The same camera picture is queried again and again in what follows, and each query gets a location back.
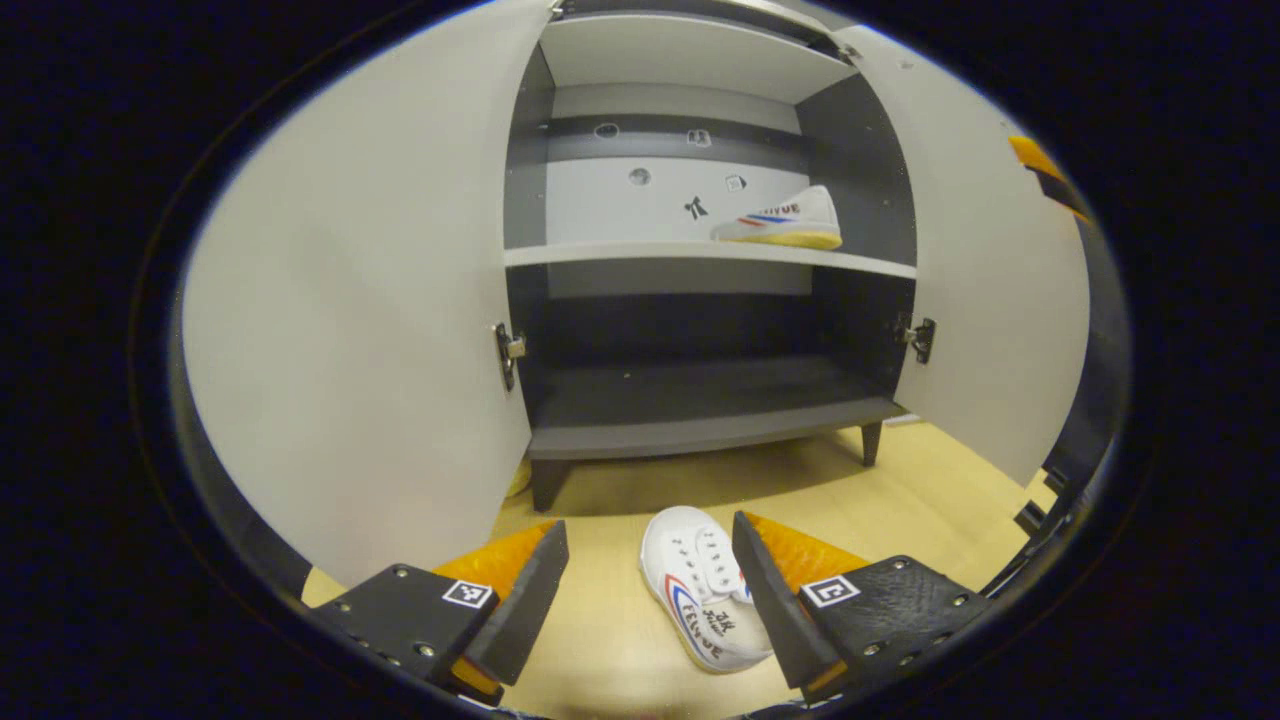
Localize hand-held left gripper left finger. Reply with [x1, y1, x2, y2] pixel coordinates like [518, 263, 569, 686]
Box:
[305, 518, 571, 706]

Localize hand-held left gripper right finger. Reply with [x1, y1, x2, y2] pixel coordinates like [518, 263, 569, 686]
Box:
[730, 510, 991, 701]

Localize white striped canvas shoe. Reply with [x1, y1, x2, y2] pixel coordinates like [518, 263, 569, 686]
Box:
[640, 505, 776, 674]
[710, 185, 843, 251]

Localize grey shoe cabinet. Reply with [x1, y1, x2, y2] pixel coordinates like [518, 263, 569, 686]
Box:
[503, 0, 919, 513]

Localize metal door hinge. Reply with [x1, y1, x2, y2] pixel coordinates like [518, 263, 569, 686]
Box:
[493, 321, 528, 393]
[893, 314, 938, 366]

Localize grey shoe cabinet door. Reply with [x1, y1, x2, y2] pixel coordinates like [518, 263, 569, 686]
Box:
[835, 25, 1091, 488]
[180, 0, 556, 589]

